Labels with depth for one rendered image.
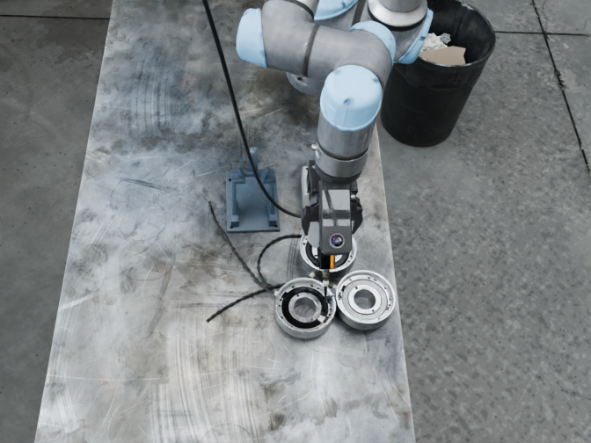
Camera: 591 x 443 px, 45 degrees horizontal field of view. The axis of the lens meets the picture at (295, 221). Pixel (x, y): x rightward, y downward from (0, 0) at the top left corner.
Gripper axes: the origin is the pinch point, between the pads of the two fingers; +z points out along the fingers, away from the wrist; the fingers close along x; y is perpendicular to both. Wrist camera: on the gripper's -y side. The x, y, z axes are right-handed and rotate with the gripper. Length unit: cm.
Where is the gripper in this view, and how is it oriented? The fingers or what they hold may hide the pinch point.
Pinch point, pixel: (326, 245)
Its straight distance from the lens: 117.7
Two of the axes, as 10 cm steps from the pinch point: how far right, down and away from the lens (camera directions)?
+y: -0.8, -8.3, 5.6
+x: -9.9, 0.3, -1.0
